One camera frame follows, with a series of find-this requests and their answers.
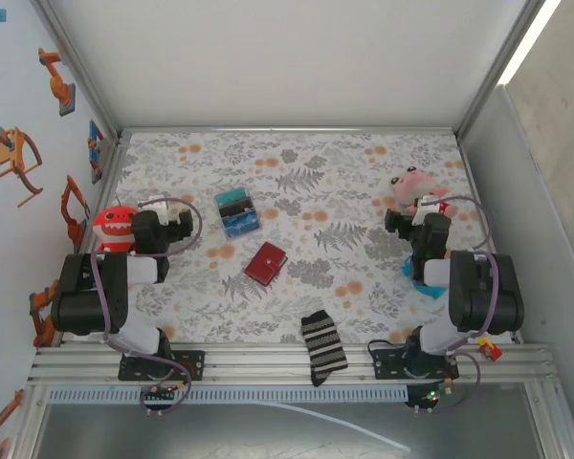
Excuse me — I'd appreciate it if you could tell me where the teal credit card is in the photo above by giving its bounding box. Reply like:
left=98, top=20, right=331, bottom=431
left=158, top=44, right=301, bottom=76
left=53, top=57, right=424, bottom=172
left=217, top=188, right=251, bottom=208

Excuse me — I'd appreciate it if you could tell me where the aluminium frame leg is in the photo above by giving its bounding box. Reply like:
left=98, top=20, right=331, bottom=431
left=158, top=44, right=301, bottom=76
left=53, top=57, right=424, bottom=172
left=523, top=382, right=574, bottom=459
left=11, top=384, right=52, bottom=459

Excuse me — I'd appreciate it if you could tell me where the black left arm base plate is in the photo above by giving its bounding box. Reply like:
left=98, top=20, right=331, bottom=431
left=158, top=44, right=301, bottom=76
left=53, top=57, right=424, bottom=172
left=118, top=350, right=207, bottom=383

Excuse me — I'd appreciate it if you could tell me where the aluminium frame post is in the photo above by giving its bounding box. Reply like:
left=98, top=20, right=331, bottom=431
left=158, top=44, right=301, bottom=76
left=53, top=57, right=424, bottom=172
left=31, top=0, right=123, bottom=140
left=452, top=0, right=549, bottom=140

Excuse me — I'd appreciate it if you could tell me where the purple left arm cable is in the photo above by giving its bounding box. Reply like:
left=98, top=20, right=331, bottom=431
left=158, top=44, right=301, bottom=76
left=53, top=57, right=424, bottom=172
left=89, top=197, right=204, bottom=417

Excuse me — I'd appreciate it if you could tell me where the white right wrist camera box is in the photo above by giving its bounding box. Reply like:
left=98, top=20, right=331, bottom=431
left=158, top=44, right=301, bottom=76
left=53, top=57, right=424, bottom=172
left=413, top=195, right=445, bottom=225

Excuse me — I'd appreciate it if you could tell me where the red card holder wallet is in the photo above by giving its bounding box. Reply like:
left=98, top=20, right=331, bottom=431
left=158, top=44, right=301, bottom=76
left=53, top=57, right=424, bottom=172
left=242, top=241, right=290, bottom=289

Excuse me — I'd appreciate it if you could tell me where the black beige striped sock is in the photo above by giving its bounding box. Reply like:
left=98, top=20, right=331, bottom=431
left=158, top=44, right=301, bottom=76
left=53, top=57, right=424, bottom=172
left=299, top=309, right=349, bottom=387

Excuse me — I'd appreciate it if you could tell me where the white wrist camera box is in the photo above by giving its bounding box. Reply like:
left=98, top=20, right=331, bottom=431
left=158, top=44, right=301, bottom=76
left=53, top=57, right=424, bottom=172
left=145, top=195, right=172, bottom=224
left=413, top=195, right=445, bottom=225

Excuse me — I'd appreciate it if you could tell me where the floral patterned table mat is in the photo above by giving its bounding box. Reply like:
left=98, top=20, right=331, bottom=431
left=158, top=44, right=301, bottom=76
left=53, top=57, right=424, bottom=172
left=74, top=131, right=517, bottom=346

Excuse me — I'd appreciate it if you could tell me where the blue orange machine wall sticker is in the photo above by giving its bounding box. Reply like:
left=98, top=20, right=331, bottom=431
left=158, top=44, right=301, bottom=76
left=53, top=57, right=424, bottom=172
left=87, top=119, right=106, bottom=186

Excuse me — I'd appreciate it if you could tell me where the blue credit card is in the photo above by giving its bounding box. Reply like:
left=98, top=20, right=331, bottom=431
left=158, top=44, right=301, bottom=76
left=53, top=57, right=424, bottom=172
left=222, top=210, right=263, bottom=239

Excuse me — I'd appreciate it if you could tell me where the red shark plush toy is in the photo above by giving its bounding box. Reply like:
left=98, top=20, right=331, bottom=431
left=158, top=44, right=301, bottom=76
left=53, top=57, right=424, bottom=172
left=92, top=205, right=143, bottom=254

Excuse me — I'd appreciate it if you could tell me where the white light strip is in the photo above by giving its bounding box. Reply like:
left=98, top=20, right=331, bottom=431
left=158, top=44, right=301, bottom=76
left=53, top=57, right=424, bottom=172
left=497, top=0, right=563, bottom=87

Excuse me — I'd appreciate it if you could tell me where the small yellow red toy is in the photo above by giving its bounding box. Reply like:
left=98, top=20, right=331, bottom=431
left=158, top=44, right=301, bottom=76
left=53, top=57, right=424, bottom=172
left=476, top=335, right=504, bottom=361

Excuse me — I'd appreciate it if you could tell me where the aluminium frame rail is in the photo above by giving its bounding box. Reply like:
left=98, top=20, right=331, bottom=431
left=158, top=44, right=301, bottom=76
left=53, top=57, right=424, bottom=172
left=456, top=133, right=525, bottom=345
left=52, top=133, right=133, bottom=348

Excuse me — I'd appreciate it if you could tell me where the orange gripper claw wall sticker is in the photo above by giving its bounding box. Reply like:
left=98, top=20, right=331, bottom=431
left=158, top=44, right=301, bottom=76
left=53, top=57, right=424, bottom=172
left=0, top=126, right=45, bottom=208

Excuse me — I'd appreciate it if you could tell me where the pink frog plush toy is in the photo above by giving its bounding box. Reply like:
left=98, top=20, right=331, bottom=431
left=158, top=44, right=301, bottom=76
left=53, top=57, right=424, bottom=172
left=388, top=164, right=461, bottom=220

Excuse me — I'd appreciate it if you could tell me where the aluminium frame beam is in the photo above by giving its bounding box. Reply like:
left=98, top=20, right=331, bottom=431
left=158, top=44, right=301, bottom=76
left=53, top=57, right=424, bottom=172
left=26, top=341, right=563, bottom=387

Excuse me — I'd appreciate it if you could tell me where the teal blue fabric piece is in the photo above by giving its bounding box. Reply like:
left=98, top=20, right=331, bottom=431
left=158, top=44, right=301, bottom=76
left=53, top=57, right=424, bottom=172
left=401, top=255, right=449, bottom=301

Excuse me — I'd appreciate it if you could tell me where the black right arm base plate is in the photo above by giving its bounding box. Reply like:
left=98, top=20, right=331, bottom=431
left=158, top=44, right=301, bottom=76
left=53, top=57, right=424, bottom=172
left=372, top=346, right=460, bottom=382

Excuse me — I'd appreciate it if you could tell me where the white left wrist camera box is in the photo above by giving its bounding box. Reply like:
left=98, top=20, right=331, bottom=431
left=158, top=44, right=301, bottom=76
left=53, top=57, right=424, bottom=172
left=145, top=195, right=172, bottom=224

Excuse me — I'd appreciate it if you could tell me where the white plastic tube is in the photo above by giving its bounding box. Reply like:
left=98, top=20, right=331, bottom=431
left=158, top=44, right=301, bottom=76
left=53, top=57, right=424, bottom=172
left=248, top=400, right=412, bottom=453

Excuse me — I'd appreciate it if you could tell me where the white slotted cable duct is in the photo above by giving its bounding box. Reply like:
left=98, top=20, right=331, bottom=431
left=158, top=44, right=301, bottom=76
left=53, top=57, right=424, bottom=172
left=47, top=385, right=410, bottom=404

